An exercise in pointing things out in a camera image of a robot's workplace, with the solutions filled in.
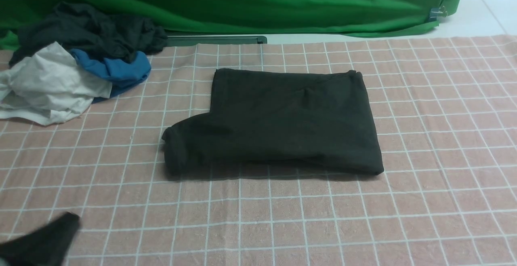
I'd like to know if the pink checkered tablecloth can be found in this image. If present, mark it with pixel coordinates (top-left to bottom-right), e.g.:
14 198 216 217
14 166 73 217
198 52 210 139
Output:
0 35 517 266

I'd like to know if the dark gray long-sleeve shirt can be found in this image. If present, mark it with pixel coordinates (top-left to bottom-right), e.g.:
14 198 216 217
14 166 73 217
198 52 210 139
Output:
162 68 385 175

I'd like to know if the metal binder clip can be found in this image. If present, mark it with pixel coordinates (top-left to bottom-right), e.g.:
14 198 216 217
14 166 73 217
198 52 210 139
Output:
427 6 448 22

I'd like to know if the crumpled blue garment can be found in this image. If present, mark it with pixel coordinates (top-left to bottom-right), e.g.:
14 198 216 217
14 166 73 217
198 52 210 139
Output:
71 49 151 103

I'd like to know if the crumpled black garment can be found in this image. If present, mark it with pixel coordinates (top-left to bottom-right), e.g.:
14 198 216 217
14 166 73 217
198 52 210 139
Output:
9 2 168 66

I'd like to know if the green backdrop cloth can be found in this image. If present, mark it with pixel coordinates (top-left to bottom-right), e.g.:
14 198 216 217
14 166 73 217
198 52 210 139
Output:
1 0 460 49

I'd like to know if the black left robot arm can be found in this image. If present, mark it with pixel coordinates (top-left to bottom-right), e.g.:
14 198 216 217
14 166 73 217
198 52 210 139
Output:
0 211 81 266

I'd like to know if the crumpled white garment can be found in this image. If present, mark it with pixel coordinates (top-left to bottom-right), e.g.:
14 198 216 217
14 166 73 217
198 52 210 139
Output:
0 42 112 126

